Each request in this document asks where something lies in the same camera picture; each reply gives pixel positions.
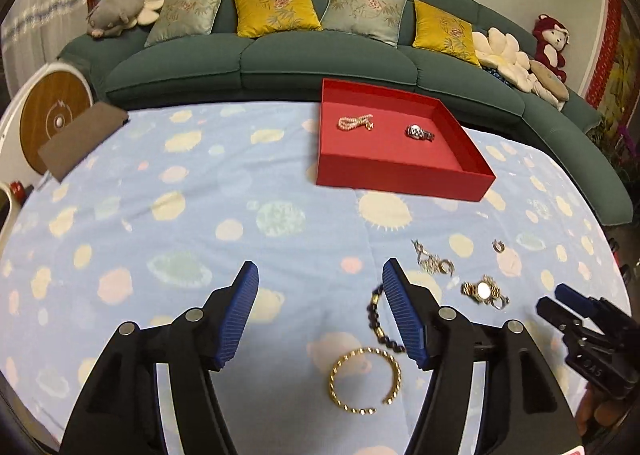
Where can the white flower cushion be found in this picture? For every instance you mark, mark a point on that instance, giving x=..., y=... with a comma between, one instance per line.
x=505, y=57

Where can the grey pig plush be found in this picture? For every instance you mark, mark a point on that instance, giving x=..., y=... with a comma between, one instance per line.
x=115, y=10

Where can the white framed mirror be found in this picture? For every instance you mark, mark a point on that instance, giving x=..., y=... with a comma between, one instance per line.
x=7, y=215

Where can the brown leather pad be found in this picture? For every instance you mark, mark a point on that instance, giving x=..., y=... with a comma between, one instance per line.
x=80, y=140

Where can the white machine with wooden disc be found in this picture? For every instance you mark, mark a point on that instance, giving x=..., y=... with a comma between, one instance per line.
x=50, y=105

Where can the gold twisted bangle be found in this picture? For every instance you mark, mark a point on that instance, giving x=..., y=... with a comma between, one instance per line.
x=395, y=385

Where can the green sofa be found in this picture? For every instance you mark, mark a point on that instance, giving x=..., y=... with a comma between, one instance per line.
x=325, y=60

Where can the silver wristwatch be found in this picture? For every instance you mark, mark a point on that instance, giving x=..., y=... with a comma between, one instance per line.
x=419, y=133

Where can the red cardboard box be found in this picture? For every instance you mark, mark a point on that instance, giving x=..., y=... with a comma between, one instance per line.
x=390, y=150

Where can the potted plant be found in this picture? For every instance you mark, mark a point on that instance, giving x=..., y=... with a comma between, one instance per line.
x=620, y=150

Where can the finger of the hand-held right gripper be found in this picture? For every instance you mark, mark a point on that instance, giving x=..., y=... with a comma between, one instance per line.
x=552, y=311
x=570, y=293

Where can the red monkey plush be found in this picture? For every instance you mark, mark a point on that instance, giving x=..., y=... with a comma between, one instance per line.
x=550, y=42

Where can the blue printed tablecloth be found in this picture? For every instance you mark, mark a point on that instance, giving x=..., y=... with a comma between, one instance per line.
x=200, y=215

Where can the gold wristwatch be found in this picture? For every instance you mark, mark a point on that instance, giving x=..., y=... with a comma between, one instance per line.
x=482, y=291

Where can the white sheer curtain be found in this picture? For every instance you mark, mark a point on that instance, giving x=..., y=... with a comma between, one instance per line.
x=45, y=20

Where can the grey floral cushion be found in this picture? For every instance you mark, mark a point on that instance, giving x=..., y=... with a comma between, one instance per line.
x=362, y=10
x=185, y=15

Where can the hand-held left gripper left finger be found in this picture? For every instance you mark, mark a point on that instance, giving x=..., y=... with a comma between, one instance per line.
x=239, y=307

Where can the person's right hand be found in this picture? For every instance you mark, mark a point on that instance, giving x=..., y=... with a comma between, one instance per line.
x=600, y=412

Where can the yellow floral cushion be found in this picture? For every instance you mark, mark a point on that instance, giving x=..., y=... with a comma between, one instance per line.
x=275, y=7
x=442, y=32

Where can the small gold earring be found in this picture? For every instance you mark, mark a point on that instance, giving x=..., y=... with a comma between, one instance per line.
x=498, y=246

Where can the beige round cushion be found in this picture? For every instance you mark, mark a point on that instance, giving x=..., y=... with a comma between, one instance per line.
x=550, y=82

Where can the small red ornament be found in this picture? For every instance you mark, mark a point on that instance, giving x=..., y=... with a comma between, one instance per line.
x=17, y=190

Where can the red wall hanging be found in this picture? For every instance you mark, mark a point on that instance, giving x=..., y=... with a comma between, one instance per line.
x=605, y=45

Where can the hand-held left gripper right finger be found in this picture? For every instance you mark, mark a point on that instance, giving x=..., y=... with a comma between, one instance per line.
x=402, y=310

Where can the dark blue patterned cloth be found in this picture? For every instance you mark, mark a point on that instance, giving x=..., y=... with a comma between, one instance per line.
x=492, y=73

